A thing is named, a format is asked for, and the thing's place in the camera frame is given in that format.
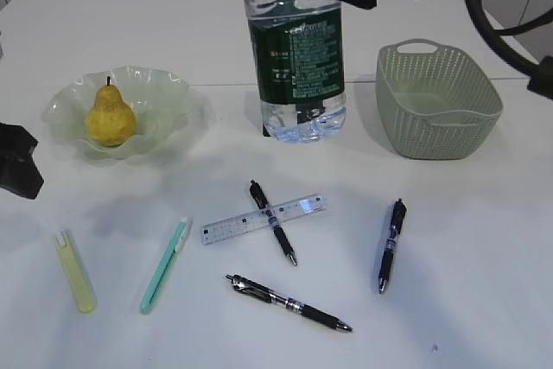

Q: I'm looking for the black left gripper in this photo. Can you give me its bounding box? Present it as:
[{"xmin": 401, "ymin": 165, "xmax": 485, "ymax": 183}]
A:
[{"xmin": 1, "ymin": 123, "xmax": 44, "ymax": 200}]

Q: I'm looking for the clear water bottle green label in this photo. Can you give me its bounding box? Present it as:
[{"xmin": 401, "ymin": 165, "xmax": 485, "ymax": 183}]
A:
[{"xmin": 244, "ymin": 0, "xmax": 346, "ymax": 140}]

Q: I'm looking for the yellow pear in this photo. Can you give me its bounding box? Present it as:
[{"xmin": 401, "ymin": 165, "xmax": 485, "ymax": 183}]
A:
[{"xmin": 86, "ymin": 76, "xmax": 137, "ymax": 147}]

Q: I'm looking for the black square pen holder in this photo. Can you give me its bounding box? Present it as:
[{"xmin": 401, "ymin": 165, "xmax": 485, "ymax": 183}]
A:
[{"xmin": 261, "ymin": 101, "xmax": 325, "ymax": 143}]

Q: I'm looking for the green woven plastic basket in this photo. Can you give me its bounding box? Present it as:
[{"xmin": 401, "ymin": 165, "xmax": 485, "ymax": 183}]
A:
[{"xmin": 375, "ymin": 39, "xmax": 504, "ymax": 160}]

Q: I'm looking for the green wavy glass plate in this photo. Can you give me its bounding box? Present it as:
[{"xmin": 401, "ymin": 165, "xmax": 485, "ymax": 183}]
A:
[{"xmin": 41, "ymin": 66, "xmax": 195, "ymax": 159}]

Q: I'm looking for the black pen on ruler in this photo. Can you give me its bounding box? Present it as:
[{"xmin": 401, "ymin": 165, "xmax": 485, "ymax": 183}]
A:
[{"xmin": 249, "ymin": 180, "xmax": 297, "ymax": 266}]

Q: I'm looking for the dark blue pen at right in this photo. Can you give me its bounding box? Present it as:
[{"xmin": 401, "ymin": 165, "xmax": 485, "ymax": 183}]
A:
[{"xmin": 378, "ymin": 199, "xmax": 407, "ymax": 295}]

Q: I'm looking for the transparent plastic ruler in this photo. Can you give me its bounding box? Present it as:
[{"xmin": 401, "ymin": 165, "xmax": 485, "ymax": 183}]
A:
[{"xmin": 200, "ymin": 194, "xmax": 327, "ymax": 245}]

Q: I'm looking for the black pen at front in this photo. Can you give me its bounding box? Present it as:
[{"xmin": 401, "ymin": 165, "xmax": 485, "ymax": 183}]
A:
[{"xmin": 226, "ymin": 274, "xmax": 353, "ymax": 333}]

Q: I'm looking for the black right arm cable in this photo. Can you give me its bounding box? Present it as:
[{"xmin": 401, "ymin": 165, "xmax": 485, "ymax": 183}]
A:
[{"xmin": 460, "ymin": 0, "xmax": 553, "ymax": 100}]

